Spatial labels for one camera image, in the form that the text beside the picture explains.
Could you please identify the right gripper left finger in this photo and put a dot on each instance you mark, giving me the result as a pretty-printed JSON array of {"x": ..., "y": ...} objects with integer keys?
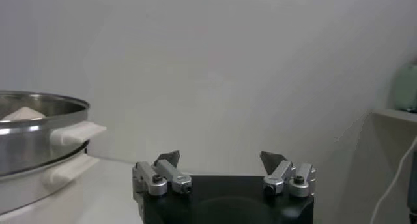
[{"x": 163, "y": 173}]

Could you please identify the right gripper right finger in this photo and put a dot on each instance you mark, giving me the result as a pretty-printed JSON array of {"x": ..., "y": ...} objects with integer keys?
[{"x": 281, "y": 173}]

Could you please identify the white steamed baozi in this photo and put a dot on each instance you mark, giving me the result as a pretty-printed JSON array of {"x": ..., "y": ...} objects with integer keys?
[{"x": 23, "y": 113}]

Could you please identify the stainless steel steamer basket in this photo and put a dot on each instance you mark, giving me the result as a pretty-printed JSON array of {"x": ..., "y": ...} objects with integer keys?
[{"x": 26, "y": 144}]

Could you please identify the white shelf table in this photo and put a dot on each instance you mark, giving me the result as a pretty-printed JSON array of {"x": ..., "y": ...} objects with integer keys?
[{"x": 394, "y": 116}]

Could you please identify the mint green appliance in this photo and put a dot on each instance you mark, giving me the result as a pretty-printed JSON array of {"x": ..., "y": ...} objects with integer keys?
[{"x": 407, "y": 88}]

